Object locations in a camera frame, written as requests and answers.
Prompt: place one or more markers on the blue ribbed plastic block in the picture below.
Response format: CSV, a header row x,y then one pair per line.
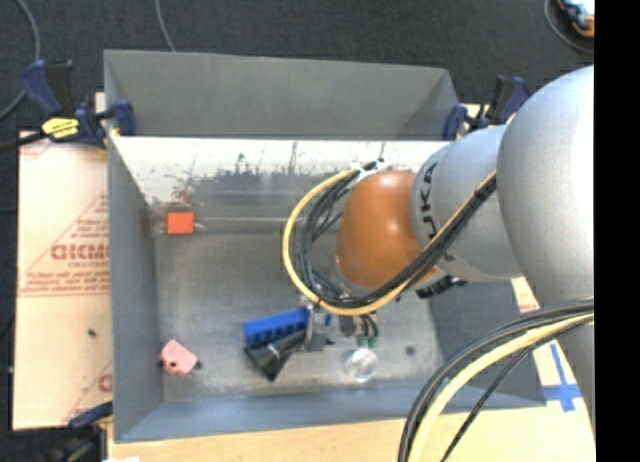
x,y
272,326

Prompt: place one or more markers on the clear glass ball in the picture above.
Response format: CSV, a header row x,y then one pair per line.
x,y
361,365

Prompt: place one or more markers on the grey metal bin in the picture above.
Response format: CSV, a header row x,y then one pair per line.
x,y
225,280

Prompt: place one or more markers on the pink plastic block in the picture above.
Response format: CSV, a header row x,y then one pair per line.
x,y
176,357

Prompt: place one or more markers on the orange square block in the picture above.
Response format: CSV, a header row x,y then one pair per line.
x,y
180,223

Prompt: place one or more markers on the brown cardboard board red print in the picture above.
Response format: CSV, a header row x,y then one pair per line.
x,y
60,310

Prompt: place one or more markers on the black cylinder on white bracket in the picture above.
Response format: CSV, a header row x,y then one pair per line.
x,y
440,289

